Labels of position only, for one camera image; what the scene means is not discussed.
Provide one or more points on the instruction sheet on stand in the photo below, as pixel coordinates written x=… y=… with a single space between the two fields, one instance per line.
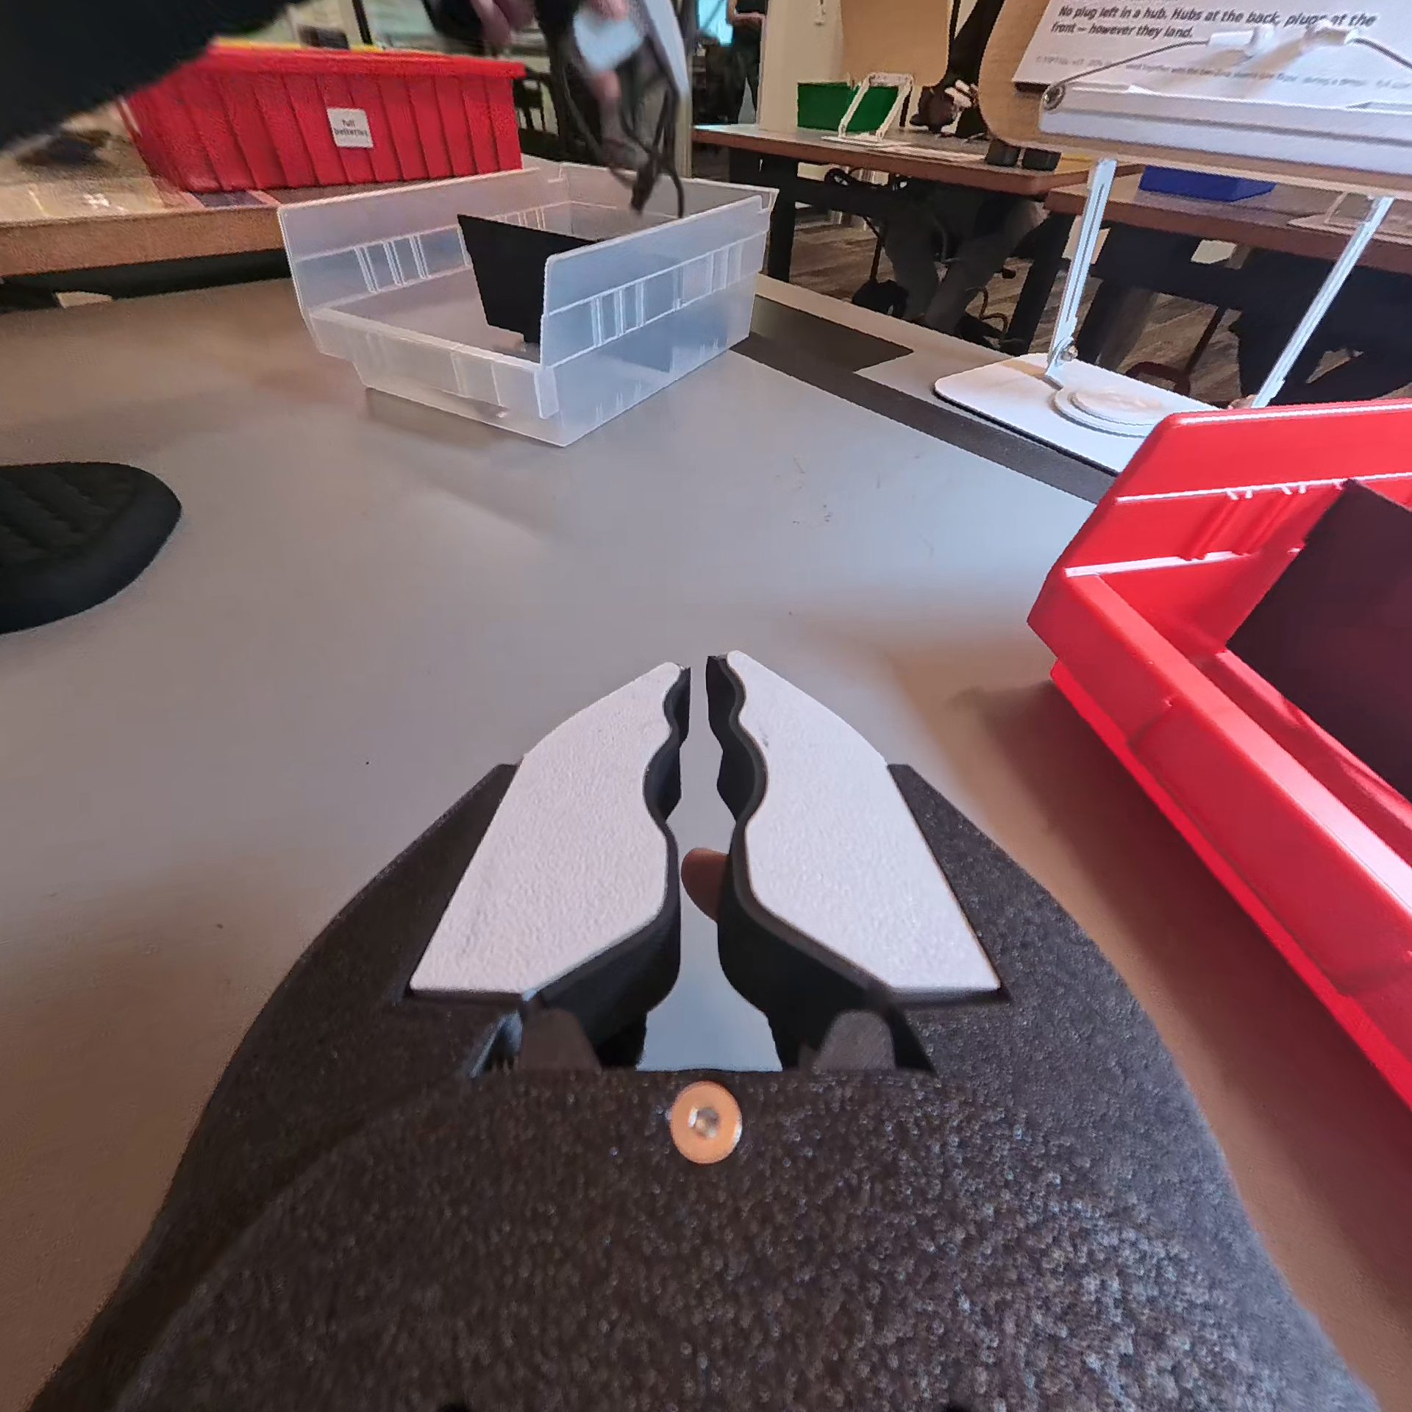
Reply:
x=1214 y=120

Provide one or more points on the person's left hand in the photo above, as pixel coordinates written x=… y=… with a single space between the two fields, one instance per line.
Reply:
x=503 y=20

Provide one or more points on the clear plastic bin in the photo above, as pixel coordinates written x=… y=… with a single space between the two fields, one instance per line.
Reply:
x=441 y=354

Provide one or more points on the person's right hand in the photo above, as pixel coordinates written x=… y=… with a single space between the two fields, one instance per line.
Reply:
x=707 y=878

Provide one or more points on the wooden side table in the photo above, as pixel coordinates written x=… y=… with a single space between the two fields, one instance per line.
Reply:
x=132 y=230

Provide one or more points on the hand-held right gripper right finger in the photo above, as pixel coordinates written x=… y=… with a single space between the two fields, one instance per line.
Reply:
x=861 y=872

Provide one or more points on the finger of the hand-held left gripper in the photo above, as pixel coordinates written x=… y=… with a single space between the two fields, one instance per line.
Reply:
x=603 y=42
x=667 y=49

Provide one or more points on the wooden background table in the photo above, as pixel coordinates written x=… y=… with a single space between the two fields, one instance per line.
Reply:
x=1214 y=227
x=882 y=154

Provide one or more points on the black mesh pad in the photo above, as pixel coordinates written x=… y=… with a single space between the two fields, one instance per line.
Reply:
x=66 y=540

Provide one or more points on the red plastic bin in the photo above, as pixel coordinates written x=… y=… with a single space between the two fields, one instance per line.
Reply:
x=276 y=120
x=1159 y=660

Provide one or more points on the blue plastic bin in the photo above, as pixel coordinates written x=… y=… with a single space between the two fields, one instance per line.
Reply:
x=1201 y=185

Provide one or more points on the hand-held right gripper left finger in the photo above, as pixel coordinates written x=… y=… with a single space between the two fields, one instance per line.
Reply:
x=528 y=872

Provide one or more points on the black tape strip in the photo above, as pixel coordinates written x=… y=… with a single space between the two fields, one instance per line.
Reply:
x=936 y=419

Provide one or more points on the person's left forearm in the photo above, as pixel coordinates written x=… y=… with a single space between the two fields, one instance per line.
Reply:
x=112 y=55

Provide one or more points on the green plastic bin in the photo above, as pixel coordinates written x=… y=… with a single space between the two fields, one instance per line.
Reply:
x=827 y=108

